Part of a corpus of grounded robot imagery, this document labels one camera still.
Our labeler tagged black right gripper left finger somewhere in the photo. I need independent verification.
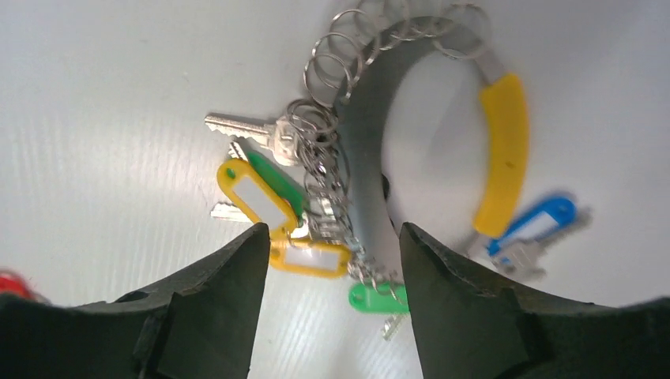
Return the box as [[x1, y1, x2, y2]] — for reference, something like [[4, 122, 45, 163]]
[[1, 223, 270, 378]]

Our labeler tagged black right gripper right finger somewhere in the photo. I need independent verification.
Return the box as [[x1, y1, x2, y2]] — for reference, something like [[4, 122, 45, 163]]
[[399, 223, 669, 378]]

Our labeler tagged large keyring with yellow handle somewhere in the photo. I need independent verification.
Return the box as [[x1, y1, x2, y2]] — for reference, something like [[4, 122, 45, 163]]
[[303, 1, 530, 272]]

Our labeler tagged light green key tag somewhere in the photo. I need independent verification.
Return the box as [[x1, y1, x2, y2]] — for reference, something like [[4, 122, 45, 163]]
[[348, 283, 409, 314]]

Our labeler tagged yellow key tag lower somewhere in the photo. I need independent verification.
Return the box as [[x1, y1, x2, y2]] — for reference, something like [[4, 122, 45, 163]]
[[269, 238, 352, 279]]

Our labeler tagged yellow key tag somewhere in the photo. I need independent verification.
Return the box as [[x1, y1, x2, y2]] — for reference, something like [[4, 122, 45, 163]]
[[216, 159, 298, 238], [269, 238, 352, 279]]

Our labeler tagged blue key tag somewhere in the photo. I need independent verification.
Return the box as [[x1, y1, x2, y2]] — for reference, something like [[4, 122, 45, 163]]
[[487, 194, 577, 257]]

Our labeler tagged yellow key tag upper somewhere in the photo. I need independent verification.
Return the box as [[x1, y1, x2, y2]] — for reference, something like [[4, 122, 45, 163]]
[[216, 159, 298, 238]]

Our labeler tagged dark green key tag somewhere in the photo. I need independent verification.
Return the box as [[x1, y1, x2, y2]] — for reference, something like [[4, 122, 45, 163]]
[[247, 151, 307, 223]]

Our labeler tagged red key tag left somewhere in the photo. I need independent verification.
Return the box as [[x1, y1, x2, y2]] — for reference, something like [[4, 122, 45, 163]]
[[1, 270, 36, 301]]

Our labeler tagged silver key on ring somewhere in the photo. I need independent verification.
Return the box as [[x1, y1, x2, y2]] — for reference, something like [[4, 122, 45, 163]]
[[204, 113, 300, 167]]

